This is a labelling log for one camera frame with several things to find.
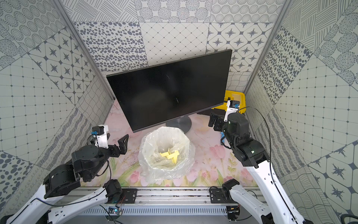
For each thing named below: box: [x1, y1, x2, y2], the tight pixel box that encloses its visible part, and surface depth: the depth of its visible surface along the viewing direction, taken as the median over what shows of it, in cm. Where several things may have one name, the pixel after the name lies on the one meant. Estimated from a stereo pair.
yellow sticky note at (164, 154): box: [159, 151, 170, 157], surface depth 73 cm
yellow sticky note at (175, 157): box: [172, 150, 180, 164], surface depth 72 cm
